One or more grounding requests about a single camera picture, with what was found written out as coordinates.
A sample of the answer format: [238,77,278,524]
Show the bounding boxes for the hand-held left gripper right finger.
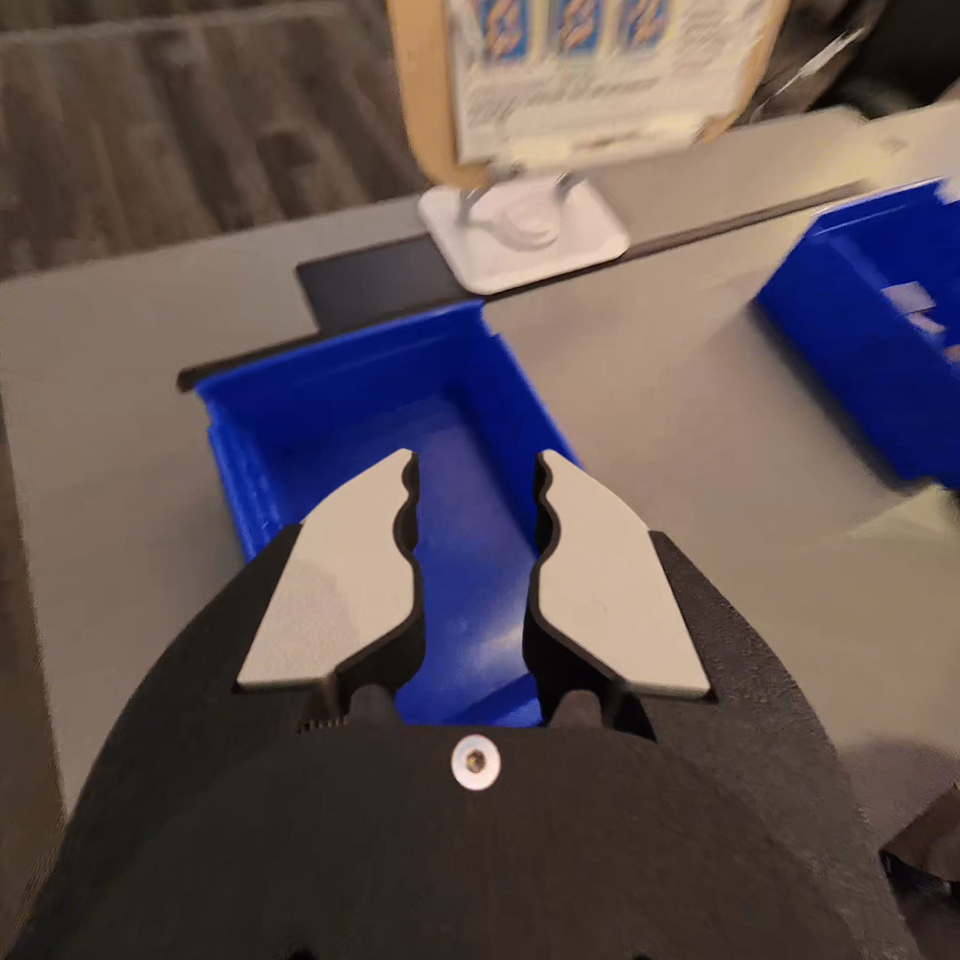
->
[522,448,712,726]

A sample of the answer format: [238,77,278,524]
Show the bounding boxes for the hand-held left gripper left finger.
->
[234,448,427,726]

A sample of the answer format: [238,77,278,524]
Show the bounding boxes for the blue plastic bin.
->
[193,298,584,729]
[753,175,960,490]

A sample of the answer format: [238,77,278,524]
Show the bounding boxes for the group of wooden cubes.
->
[883,281,960,363]

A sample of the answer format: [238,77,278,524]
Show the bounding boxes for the white stand base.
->
[417,178,631,296]

